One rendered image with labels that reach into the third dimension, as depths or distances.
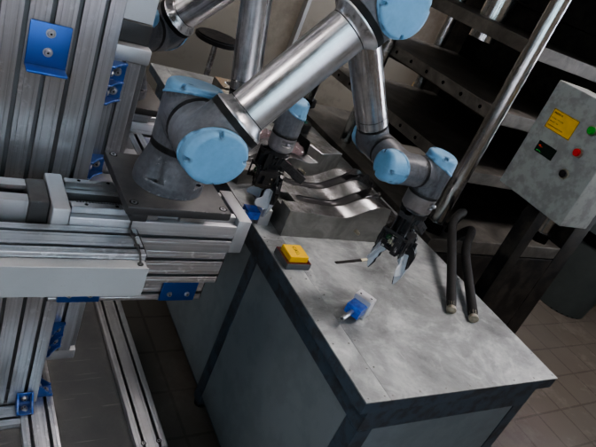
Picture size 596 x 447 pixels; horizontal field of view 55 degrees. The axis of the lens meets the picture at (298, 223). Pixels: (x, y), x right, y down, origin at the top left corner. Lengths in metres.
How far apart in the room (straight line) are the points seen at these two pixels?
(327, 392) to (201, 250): 0.49
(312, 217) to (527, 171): 0.83
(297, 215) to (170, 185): 0.60
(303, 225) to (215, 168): 0.74
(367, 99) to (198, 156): 0.45
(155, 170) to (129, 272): 0.21
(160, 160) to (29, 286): 0.34
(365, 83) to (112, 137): 0.59
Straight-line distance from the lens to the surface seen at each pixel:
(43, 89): 1.25
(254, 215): 1.70
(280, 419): 1.69
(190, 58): 4.97
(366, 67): 1.26
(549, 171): 2.13
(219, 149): 1.00
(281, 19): 5.16
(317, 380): 1.52
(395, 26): 1.05
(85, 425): 1.81
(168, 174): 1.17
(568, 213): 2.07
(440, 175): 1.34
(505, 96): 2.13
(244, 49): 1.45
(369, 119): 1.32
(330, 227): 1.78
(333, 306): 1.51
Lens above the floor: 1.61
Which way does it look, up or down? 26 degrees down
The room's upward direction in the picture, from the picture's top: 24 degrees clockwise
